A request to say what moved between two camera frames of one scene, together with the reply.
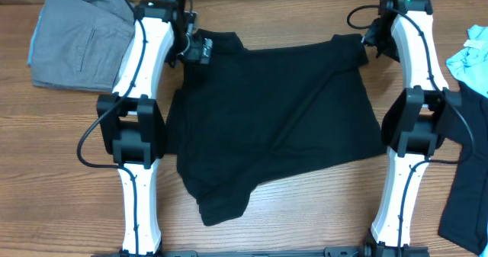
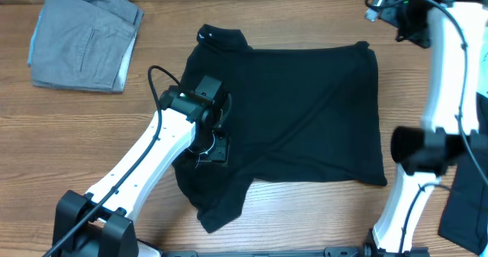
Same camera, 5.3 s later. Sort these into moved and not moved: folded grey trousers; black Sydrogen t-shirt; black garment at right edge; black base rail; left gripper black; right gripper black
Moved: black Sydrogen t-shirt; right gripper black; left gripper black
Not moved: black garment at right edge; folded grey trousers; black base rail
